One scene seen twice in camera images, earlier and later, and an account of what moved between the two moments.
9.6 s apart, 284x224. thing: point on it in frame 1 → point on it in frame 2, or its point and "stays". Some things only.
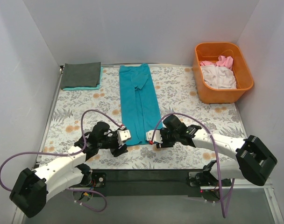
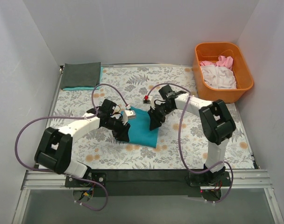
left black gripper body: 117,148 → 118,129
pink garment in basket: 226,61 stays
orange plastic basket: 221,75 stays
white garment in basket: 218,77 stays
